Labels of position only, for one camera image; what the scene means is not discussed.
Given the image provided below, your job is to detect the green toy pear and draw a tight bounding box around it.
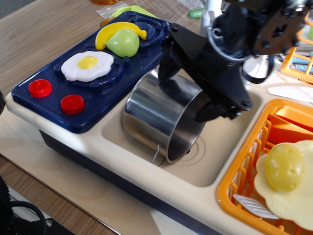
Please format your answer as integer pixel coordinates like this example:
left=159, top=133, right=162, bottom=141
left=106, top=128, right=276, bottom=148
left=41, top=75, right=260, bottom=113
left=104, top=29, right=139, bottom=57

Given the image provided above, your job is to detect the green toy cutting board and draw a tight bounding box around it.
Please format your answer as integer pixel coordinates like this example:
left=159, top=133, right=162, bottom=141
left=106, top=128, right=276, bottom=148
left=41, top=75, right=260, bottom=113
left=112, top=5, right=157, bottom=18

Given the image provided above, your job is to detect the red stove knob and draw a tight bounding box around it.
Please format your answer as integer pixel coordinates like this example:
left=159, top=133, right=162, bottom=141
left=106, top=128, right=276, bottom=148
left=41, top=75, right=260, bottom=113
left=28, top=79, right=52, bottom=98
left=60, top=94, right=85, bottom=115

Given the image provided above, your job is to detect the blue toy stove top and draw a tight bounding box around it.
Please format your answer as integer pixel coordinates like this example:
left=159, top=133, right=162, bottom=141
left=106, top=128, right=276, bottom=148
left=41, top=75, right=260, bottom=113
left=6, top=11, right=170, bottom=133

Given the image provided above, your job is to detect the orange dish rack basket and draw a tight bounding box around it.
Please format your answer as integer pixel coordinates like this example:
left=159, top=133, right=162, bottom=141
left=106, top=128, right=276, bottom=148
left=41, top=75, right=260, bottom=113
left=216, top=99, right=312, bottom=235

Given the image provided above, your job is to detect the stainless steel pot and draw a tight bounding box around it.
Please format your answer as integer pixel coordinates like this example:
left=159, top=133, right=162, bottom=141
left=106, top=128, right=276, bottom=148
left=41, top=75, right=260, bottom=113
left=122, top=69, right=209, bottom=164

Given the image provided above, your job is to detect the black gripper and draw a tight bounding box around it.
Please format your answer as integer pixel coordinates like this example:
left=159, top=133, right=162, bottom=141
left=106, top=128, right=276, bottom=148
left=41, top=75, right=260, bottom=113
left=158, top=7, right=252, bottom=122

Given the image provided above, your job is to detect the toy fried egg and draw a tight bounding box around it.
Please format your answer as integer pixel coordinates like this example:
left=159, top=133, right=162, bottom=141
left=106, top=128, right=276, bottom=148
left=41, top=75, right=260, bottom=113
left=61, top=51, right=114, bottom=82

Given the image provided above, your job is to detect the orange toy cheese wedge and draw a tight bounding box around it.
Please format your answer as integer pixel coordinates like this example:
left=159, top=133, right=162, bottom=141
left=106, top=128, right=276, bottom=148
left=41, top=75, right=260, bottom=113
left=268, top=105, right=313, bottom=144

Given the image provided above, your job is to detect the yellow toy potato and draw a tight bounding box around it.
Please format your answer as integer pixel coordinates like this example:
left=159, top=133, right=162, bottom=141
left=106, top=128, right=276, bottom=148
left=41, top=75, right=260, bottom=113
left=265, top=143, right=305, bottom=192

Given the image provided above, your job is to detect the grey toy faucet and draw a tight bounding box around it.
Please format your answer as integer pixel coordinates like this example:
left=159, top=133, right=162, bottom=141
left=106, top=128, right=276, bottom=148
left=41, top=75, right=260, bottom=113
left=199, top=0, right=269, bottom=84

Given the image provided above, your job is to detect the cream toy kitchen sink unit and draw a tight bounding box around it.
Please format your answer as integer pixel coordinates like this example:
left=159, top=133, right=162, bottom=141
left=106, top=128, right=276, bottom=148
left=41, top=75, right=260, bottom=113
left=0, top=70, right=312, bottom=235

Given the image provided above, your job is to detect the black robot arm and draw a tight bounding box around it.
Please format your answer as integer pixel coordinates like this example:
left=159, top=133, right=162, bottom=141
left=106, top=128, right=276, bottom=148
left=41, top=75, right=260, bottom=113
left=158, top=0, right=313, bottom=122

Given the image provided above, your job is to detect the red stove knob left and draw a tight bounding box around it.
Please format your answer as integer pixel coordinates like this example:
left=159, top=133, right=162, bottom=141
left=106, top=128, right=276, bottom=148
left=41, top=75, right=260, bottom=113
left=28, top=79, right=52, bottom=98

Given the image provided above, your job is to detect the black braided cable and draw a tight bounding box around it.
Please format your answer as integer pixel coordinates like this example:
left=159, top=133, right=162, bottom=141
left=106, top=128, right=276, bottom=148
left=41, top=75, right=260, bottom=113
left=0, top=176, right=47, bottom=235

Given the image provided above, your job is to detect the cream toy plate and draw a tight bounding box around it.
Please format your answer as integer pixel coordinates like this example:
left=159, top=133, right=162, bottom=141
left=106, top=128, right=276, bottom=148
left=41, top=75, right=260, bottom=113
left=254, top=141, right=313, bottom=230

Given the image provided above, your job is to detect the yellow toy banana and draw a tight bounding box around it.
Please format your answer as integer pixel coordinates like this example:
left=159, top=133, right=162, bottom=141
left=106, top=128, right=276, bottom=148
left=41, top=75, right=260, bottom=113
left=95, top=22, right=147, bottom=50

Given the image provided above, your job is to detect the white toy spatula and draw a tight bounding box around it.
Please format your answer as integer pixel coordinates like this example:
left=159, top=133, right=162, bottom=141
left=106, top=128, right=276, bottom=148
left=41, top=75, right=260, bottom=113
left=232, top=194, right=280, bottom=220

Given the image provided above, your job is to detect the clear plastic bag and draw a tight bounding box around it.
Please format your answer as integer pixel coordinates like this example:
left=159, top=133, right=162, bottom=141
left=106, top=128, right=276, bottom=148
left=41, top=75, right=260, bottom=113
left=96, top=1, right=129, bottom=19

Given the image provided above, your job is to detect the white toy knife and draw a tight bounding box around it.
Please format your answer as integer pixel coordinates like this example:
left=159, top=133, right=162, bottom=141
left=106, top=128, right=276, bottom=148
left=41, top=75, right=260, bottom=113
left=267, top=86, right=313, bottom=103

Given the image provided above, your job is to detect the orange upright rack frame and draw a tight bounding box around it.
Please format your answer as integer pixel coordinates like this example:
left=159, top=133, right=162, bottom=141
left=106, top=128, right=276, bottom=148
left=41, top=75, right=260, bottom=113
left=280, top=12, right=313, bottom=85

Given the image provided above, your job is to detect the red stove knob right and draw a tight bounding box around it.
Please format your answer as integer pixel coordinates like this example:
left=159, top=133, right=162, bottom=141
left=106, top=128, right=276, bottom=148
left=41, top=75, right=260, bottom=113
left=60, top=94, right=85, bottom=115

